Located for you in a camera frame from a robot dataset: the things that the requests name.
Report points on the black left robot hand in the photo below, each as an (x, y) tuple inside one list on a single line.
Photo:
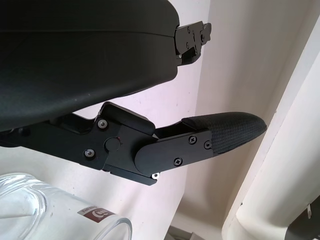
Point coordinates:
[(75, 62)]

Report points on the clear glass cup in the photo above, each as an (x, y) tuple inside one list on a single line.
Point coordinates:
[(50, 215)]

